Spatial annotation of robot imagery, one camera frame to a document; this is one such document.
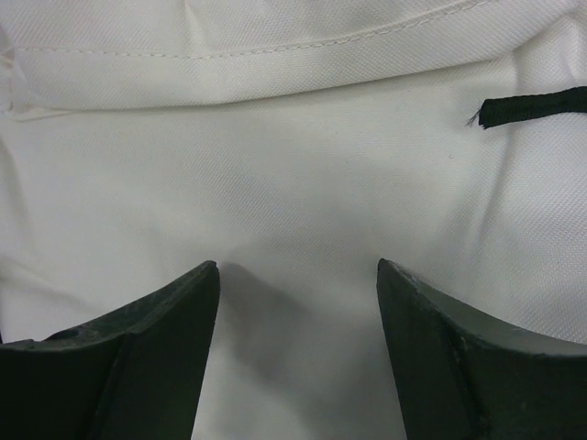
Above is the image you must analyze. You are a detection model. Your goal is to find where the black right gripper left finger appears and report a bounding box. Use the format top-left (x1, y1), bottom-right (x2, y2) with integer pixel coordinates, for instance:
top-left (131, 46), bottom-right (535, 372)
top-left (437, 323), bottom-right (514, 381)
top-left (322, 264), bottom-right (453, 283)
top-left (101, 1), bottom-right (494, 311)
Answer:
top-left (1, 261), bottom-right (220, 439)

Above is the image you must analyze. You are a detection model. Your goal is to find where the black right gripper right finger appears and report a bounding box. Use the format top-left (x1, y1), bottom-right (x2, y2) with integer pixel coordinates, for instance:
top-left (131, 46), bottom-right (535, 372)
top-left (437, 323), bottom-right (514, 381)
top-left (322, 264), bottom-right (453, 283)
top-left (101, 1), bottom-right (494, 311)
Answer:
top-left (376, 259), bottom-right (586, 439)

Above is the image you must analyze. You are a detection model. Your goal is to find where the beige canvas backpack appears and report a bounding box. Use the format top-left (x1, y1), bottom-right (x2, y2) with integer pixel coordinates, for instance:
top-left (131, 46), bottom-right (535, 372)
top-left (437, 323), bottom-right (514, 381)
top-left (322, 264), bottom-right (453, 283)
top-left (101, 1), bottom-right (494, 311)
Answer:
top-left (1, 1), bottom-right (586, 439)

